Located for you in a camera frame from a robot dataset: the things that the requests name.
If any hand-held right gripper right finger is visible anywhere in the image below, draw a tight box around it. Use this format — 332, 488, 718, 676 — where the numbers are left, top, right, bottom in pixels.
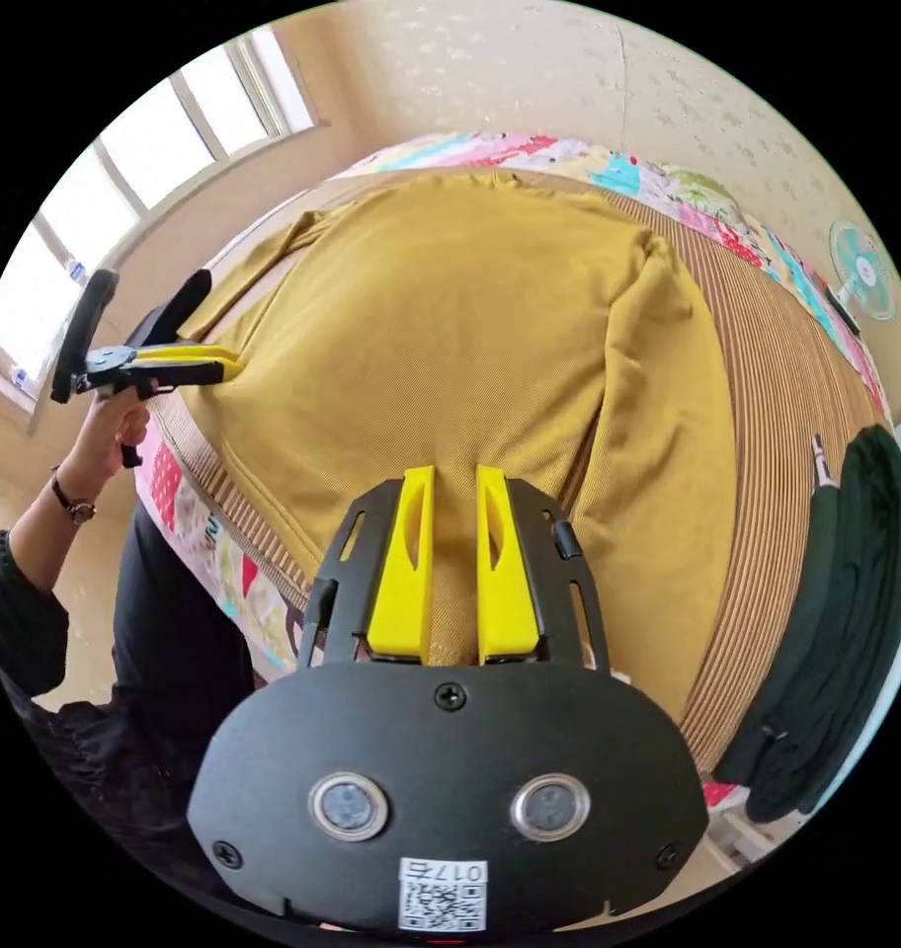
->
476, 464, 542, 666

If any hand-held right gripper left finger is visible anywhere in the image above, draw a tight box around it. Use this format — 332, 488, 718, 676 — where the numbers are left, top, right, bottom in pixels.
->
367, 464, 436, 663

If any brown long sleeve shirt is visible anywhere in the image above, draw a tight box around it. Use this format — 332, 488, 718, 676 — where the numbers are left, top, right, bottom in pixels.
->
176, 171, 741, 724

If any person's left forearm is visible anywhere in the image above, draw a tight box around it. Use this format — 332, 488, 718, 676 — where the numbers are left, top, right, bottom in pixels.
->
8, 466, 98, 593

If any person's left hand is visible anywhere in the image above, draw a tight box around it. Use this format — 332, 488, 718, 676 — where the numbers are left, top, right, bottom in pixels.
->
58, 384, 152, 499

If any window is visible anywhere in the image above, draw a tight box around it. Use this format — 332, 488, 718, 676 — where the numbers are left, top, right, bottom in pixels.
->
0, 28, 326, 435

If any person's body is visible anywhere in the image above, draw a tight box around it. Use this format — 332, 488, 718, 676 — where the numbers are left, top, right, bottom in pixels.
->
0, 503, 307, 916

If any pile of clothes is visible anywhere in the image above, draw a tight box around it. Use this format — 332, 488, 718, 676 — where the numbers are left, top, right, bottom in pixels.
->
712, 423, 901, 825

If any teal standing fan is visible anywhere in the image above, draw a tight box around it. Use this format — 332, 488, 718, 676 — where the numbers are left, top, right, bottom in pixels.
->
825, 218, 898, 336

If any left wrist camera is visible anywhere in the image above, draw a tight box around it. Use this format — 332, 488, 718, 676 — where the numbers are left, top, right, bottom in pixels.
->
49, 269, 120, 406

